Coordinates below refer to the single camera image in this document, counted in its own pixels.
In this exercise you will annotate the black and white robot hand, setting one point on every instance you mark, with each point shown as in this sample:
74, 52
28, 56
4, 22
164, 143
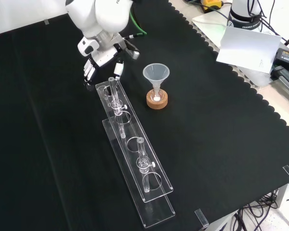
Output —
103, 57

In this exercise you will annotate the translucent plastic funnel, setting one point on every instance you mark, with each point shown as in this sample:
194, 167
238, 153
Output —
156, 72

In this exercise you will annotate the clear acrylic funnel stand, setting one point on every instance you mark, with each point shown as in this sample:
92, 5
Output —
144, 168

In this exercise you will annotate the round-bottom glass flask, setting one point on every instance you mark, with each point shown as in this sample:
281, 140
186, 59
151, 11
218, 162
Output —
160, 95

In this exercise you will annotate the pale board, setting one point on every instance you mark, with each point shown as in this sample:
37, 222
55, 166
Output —
207, 20

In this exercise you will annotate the yellow stop button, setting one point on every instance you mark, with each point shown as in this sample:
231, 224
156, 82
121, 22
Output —
212, 4

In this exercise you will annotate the black table cloth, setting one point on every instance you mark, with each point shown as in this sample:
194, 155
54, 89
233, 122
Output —
207, 144

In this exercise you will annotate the white paper sheet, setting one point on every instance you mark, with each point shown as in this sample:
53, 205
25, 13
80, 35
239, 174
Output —
249, 49

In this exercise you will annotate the black clamp device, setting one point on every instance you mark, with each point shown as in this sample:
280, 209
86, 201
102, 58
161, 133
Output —
285, 77

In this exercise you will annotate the black power adapter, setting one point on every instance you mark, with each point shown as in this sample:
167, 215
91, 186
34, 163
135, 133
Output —
287, 57

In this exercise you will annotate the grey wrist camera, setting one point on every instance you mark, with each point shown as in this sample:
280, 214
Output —
133, 53

